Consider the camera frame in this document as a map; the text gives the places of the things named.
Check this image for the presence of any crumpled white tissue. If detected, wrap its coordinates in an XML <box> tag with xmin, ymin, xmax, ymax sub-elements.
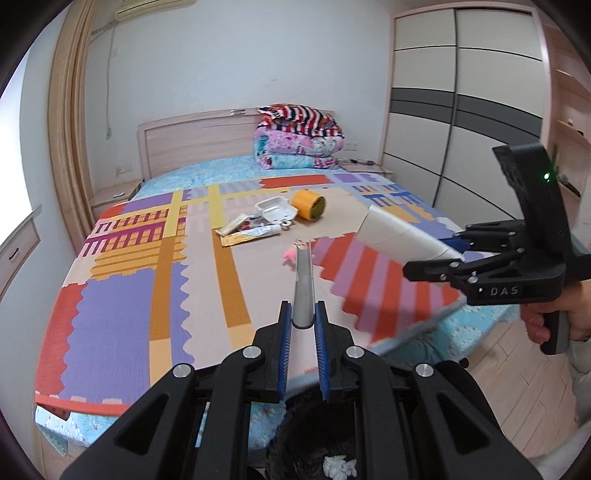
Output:
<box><xmin>323</xmin><ymin>456</ymin><xmax>357</xmax><ymax>478</ymax></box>

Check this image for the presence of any white and grey wardrobe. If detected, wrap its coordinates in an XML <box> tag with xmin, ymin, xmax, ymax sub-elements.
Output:
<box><xmin>381</xmin><ymin>0</ymin><xmax>552</xmax><ymax>222</ymax></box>

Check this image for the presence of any wooden drawer cabinet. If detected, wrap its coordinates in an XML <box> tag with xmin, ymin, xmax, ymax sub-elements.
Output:
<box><xmin>0</xmin><ymin>205</ymin><xmax>42</xmax><ymax>296</ymax></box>

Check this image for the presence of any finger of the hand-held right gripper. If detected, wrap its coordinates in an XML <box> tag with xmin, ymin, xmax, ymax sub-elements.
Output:
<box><xmin>403</xmin><ymin>247</ymin><xmax>527</xmax><ymax>289</ymax></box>
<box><xmin>438</xmin><ymin>219</ymin><xmax>527</xmax><ymax>254</ymax></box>

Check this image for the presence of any pill blister pack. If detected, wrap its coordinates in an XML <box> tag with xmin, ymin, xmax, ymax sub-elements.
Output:
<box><xmin>213</xmin><ymin>213</ymin><xmax>252</xmax><ymax>234</ymax></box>

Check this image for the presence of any bed with blue sheet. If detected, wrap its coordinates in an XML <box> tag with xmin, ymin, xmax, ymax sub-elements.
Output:
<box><xmin>34</xmin><ymin>154</ymin><xmax>522</xmax><ymax>462</ymax></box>

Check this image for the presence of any wooden shelf unit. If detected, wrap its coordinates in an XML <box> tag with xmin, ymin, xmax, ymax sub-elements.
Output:
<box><xmin>540</xmin><ymin>23</ymin><xmax>591</xmax><ymax>199</ymax></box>

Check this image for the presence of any white plastic tray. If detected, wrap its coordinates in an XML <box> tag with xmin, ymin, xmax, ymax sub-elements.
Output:
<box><xmin>255</xmin><ymin>196</ymin><xmax>298</xmax><ymax>228</ymax></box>

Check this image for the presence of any colourful patterned folding table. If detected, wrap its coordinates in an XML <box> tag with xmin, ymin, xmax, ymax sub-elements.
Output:
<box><xmin>34</xmin><ymin>173</ymin><xmax>467</xmax><ymax>411</ymax></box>

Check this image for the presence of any wooden headboard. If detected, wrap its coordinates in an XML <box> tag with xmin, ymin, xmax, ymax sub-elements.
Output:
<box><xmin>137</xmin><ymin>107</ymin><xmax>273</xmax><ymax>181</ymax></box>

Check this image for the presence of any pink folded blanket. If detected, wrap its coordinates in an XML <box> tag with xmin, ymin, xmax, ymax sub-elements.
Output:
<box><xmin>253</xmin><ymin>128</ymin><xmax>345</xmax><ymax>160</ymax></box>

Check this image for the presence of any person's right hand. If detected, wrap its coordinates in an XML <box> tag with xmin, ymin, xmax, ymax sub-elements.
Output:
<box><xmin>519</xmin><ymin>281</ymin><xmax>591</xmax><ymax>344</ymax></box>

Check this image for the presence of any blue floral folded blanket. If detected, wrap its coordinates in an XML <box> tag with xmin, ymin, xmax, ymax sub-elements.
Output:
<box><xmin>265</xmin><ymin>152</ymin><xmax>340</xmax><ymax>171</ymax></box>

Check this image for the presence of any white toothpaste tube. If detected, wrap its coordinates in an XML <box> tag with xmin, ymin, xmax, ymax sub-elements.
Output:
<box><xmin>245</xmin><ymin>220</ymin><xmax>283</xmax><ymax>238</ymax></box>

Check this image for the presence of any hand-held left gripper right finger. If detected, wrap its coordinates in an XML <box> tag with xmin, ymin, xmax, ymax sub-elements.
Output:
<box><xmin>314</xmin><ymin>300</ymin><xmax>541</xmax><ymax>480</ymax></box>

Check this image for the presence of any yellow tape roll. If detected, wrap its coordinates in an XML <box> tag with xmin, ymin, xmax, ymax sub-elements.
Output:
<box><xmin>291</xmin><ymin>188</ymin><xmax>327</xmax><ymax>223</ymax></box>

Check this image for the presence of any wooden door frame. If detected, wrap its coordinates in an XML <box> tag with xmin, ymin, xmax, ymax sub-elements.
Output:
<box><xmin>48</xmin><ymin>0</ymin><xmax>114</xmax><ymax>254</ymax></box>

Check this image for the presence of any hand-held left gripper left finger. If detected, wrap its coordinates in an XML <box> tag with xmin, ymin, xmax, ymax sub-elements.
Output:
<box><xmin>60</xmin><ymin>300</ymin><xmax>294</xmax><ymax>480</ymax></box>

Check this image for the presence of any wooden nightstand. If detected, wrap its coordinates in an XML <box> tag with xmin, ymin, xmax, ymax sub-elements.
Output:
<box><xmin>339</xmin><ymin>159</ymin><xmax>393</xmax><ymax>178</ymax></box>
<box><xmin>90</xmin><ymin>178</ymin><xmax>144</xmax><ymax>222</ymax></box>

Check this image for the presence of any trash bin with black bag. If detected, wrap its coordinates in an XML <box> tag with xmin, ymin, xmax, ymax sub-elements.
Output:
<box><xmin>265</xmin><ymin>388</ymin><xmax>370</xmax><ymax>480</ymax></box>

